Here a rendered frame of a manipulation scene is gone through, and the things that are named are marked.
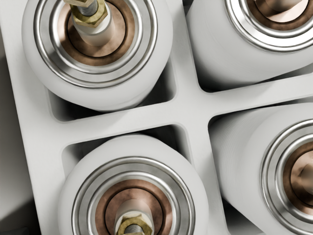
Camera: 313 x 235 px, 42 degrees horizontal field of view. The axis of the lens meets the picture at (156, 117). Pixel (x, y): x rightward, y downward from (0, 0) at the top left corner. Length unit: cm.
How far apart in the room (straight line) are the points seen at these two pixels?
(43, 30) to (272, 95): 18
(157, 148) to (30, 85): 13
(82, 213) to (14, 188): 28
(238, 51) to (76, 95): 11
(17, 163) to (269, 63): 35
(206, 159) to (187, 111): 4
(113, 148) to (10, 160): 28
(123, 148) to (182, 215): 5
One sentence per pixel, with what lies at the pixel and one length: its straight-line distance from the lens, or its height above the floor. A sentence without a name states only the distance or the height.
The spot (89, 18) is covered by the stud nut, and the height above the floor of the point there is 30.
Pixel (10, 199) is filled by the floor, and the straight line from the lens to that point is 53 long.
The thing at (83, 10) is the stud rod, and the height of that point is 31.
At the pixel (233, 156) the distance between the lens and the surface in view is 29.
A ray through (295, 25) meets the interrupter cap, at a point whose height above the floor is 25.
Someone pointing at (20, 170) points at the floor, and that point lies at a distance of 52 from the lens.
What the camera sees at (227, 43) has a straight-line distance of 27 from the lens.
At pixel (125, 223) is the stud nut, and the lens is 22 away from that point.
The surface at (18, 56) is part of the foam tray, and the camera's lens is 34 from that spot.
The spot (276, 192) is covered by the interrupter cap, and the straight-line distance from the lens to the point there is 27.
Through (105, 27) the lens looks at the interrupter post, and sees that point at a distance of 23.
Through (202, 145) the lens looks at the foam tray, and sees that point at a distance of 33.
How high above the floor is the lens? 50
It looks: 87 degrees down
